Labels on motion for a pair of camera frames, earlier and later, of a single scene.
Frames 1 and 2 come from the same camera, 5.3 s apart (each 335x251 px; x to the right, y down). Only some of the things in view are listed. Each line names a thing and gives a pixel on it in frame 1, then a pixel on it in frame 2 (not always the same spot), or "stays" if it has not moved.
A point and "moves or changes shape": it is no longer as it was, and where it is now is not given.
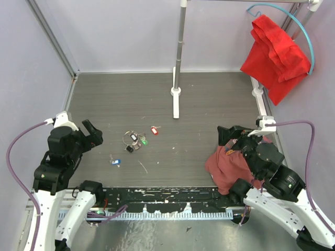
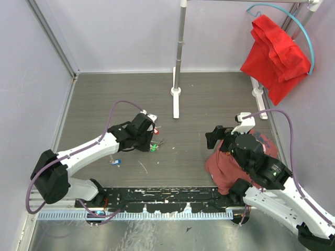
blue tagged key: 117,162 stays
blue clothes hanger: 294,15 stays
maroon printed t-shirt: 226,166 stays
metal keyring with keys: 133,140 moves or changes shape
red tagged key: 155,130 stays
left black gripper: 94,138 → 146,148
